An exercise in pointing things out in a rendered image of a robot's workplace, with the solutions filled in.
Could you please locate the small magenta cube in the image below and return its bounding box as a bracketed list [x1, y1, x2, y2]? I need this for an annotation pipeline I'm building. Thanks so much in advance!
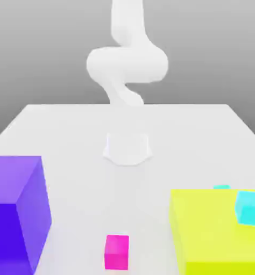
[104, 234, 130, 271]

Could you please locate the large yellow box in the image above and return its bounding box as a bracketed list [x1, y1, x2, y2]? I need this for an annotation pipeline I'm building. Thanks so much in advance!
[169, 188, 255, 275]

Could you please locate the large purple box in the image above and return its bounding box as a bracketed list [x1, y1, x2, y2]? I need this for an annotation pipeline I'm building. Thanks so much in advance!
[0, 155, 53, 275]

